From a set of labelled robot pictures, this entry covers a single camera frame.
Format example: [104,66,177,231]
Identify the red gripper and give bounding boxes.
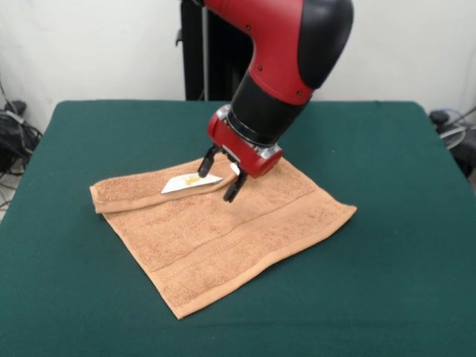
[197,111,285,204]

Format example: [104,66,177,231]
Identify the orange terry towel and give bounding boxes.
[89,154,358,321]

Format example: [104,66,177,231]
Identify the dark green table cloth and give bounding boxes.
[0,99,476,357]

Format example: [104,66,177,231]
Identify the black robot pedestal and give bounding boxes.
[175,0,254,102]

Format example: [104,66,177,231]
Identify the black cable tangle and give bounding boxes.
[428,107,476,179]
[0,99,43,178]

